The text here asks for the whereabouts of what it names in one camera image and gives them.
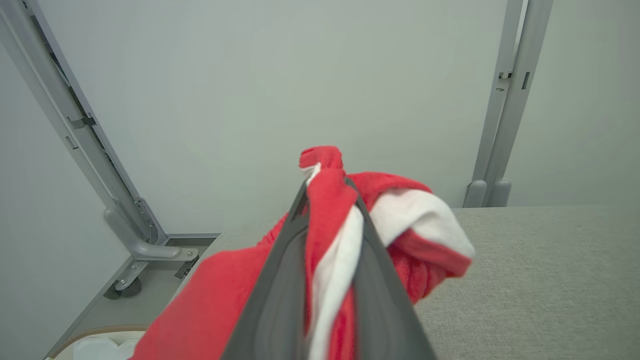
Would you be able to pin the black frame foot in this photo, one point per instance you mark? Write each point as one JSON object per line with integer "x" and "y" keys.
{"x": 125, "y": 289}

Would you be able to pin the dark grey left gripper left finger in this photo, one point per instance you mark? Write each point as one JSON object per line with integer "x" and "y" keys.
{"x": 275, "y": 310}

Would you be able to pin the grey double metal post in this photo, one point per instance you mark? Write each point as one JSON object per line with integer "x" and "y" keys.
{"x": 505, "y": 140}

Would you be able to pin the white plastic basket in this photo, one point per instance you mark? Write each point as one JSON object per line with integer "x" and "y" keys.
{"x": 100, "y": 347}

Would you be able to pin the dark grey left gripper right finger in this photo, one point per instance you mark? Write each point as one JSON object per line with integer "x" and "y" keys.
{"x": 385, "y": 320}

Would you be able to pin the grey metal frame with bracket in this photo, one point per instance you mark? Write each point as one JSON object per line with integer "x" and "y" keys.
{"x": 85, "y": 155}

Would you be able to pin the red basketball jersey white trim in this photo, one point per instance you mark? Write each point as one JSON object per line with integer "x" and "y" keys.
{"x": 215, "y": 300}

